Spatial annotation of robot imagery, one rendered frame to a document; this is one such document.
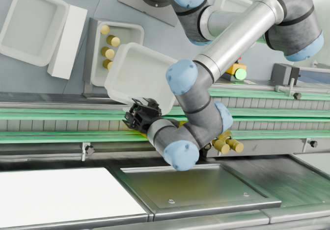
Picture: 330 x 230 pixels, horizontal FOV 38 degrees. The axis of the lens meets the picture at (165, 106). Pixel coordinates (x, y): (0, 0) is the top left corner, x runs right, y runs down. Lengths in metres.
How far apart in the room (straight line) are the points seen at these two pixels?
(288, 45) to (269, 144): 0.84
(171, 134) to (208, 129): 0.09
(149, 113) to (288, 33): 0.43
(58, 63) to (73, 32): 0.11
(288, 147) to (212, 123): 1.08
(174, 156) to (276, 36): 0.47
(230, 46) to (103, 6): 0.68
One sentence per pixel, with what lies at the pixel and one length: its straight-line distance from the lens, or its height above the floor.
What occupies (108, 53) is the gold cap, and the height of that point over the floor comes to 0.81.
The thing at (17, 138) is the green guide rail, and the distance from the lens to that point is 1.53.
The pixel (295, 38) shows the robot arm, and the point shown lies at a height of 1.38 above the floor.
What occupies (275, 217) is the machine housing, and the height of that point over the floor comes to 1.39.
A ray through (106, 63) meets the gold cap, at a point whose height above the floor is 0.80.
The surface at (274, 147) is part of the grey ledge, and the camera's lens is 2.15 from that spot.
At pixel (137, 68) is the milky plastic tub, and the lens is 1.47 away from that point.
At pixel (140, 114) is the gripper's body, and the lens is 1.27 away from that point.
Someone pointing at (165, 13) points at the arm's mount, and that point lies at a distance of 1.81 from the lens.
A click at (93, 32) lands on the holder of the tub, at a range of 1.67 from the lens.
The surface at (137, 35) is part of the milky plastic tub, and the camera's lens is 1.71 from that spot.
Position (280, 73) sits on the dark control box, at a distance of 2.15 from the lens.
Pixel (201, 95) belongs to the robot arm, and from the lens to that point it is 1.11.
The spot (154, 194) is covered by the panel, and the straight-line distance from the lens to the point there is 1.48.
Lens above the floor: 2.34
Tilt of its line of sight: 56 degrees down
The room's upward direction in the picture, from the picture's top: 122 degrees clockwise
